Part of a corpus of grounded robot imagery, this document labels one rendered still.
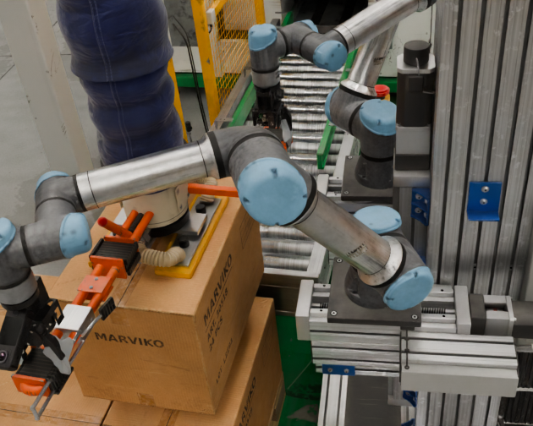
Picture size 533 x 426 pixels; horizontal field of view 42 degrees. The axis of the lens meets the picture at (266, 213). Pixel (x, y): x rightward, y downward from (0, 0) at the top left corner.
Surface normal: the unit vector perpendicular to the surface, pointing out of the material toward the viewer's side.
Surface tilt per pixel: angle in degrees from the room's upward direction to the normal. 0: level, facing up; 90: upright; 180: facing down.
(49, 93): 90
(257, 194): 85
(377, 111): 7
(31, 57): 90
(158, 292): 1
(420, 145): 90
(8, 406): 0
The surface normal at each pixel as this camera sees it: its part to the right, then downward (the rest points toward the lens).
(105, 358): -0.22, 0.61
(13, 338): -0.24, -0.42
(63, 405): -0.09, -0.79
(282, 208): 0.17, 0.50
